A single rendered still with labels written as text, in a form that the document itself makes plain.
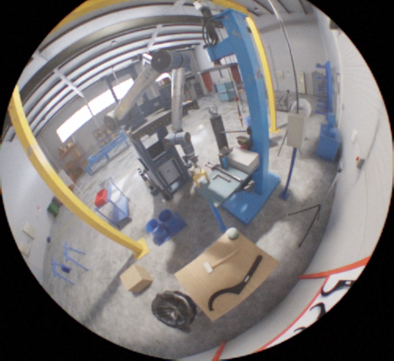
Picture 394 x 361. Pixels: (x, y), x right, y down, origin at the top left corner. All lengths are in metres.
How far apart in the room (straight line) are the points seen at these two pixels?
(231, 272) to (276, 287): 1.15
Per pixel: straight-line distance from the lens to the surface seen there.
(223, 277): 1.16
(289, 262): 2.21
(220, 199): 1.27
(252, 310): 2.19
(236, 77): 1.73
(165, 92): 1.73
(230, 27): 1.52
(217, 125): 2.09
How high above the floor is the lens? 2.09
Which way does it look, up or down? 35 degrees down
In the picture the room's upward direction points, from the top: 23 degrees counter-clockwise
